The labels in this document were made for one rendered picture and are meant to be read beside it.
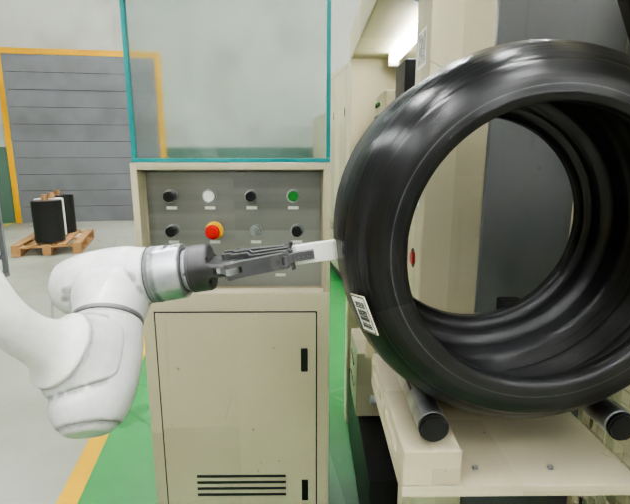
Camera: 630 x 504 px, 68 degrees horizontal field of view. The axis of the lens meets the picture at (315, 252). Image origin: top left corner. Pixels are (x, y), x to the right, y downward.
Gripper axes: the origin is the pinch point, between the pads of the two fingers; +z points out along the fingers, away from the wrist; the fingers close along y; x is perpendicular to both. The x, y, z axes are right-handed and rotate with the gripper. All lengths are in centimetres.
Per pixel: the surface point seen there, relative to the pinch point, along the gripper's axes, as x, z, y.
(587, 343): 24, 45, 4
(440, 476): 34.4, 14.0, -11.2
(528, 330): 24.6, 39.3, 13.8
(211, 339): 34, -35, 57
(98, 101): -161, -368, 832
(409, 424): 29.7, 11.3, -4.2
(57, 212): 14, -331, 535
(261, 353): 40, -21, 57
